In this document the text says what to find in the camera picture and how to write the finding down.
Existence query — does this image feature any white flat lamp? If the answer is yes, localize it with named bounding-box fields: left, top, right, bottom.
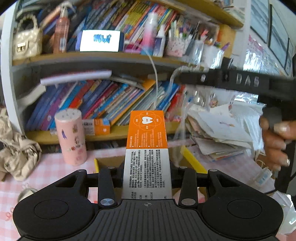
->
left=40, top=70, right=112, bottom=86

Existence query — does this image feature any pink white spray bottle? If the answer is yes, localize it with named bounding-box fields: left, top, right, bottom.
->
left=141, top=13, right=159, bottom=56

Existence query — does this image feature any stack of papers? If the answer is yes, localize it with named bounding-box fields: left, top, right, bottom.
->
left=186, top=102, right=266, bottom=163

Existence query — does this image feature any pink checked desktop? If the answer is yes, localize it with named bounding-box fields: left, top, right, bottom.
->
left=0, top=140, right=296, bottom=232

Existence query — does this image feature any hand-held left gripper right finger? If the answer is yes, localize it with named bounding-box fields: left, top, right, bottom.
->
left=170, top=167, right=245, bottom=208

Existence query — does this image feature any orange white toothpaste box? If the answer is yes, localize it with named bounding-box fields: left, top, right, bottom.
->
left=121, top=110, right=173, bottom=200

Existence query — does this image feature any clear plastic bag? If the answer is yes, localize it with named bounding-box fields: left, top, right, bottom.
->
left=274, top=192, right=296, bottom=234

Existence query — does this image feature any person's right hand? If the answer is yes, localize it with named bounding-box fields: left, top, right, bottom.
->
left=259, top=116, right=296, bottom=173

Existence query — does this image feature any pink pen holder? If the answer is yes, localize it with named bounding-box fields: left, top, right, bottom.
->
left=165, top=35, right=192, bottom=57

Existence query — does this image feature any white blue bottle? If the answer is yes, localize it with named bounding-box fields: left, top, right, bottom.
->
left=153, top=24, right=167, bottom=57

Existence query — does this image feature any row of colourful books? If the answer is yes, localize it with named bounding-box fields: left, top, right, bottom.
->
left=25, top=79, right=185, bottom=131
left=42, top=0, right=183, bottom=44

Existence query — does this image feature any beige cloth bag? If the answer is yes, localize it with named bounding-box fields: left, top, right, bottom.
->
left=0, top=109, right=42, bottom=181

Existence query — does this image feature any white and blue box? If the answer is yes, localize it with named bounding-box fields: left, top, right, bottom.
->
left=75, top=30, right=125, bottom=52

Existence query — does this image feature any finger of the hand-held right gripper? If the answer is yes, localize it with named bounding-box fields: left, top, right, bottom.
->
left=179, top=68, right=232, bottom=88

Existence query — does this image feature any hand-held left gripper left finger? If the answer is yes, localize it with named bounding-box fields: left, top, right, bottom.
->
left=50, top=162, right=125, bottom=208

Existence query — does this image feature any small orange white box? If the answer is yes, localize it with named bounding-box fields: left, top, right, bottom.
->
left=82, top=118, right=111, bottom=136

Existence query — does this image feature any bunch of colour pens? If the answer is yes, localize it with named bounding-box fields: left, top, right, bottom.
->
left=168, top=20, right=218, bottom=47

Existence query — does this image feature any white bookshelf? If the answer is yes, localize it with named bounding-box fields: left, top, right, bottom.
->
left=0, top=0, right=245, bottom=144

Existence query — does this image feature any clear plastic holder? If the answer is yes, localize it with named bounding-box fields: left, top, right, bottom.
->
left=187, top=38, right=225, bottom=67

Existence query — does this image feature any pink cylindrical container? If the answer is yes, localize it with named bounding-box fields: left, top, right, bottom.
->
left=54, top=109, right=88, bottom=165

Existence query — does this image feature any clear plastic packet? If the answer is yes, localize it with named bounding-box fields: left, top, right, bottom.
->
left=170, top=66, right=204, bottom=163

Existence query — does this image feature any white quilted handbag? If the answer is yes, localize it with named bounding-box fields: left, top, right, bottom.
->
left=11, top=15, right=43, bottom=61

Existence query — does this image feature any white hanging cable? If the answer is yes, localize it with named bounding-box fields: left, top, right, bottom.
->
left=148, top=54, right=160, bottom=112

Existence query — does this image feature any yellow cardboard box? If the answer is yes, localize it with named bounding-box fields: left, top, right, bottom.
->
left=94, top=146, right=208, bottom=197

